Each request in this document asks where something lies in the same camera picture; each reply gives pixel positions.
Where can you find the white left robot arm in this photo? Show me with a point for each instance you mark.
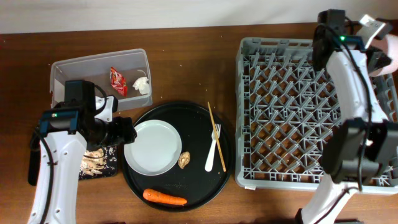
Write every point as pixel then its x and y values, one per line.
pixel 64 136

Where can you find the red snack wrapper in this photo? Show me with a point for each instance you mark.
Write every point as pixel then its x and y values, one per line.
pixel 118 82

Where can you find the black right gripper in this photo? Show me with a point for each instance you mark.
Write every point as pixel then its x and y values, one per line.
pixel 372 53

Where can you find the white tissue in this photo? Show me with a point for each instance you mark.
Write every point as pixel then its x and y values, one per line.
pixel 142 85

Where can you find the clear plastic bin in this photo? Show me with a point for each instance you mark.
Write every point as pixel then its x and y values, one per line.
pixel 131 64

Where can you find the pink bowl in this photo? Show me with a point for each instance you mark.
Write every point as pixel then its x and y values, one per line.
pixel 389 45

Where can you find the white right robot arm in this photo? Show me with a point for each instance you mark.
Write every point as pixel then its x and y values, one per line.
pixel 366 142

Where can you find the black rectangular tray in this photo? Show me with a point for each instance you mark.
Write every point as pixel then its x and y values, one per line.
pixel 34 163

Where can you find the brown ginger piece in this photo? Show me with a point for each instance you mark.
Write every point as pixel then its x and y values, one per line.
pixel 184 159

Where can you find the wooden chopstick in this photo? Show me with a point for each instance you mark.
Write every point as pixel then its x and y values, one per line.
pixel 218 141

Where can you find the grey dishwasher rack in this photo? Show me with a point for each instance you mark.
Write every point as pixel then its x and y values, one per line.
pixel 286 111

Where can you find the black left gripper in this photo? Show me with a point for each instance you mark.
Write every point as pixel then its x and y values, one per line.
pixel 124 132

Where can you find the round black tray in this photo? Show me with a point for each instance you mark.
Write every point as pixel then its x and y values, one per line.
pixel 192 183

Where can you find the rice and food scraps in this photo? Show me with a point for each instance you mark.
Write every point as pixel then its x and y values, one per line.
pixel 99 164

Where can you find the white plate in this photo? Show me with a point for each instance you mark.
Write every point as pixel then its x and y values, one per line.
pixel 156 148

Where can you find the white plastic fork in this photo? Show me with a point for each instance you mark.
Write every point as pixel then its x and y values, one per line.
pixel 211 154

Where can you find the orange carrot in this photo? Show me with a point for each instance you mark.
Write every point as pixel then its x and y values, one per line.
pixel 158 197

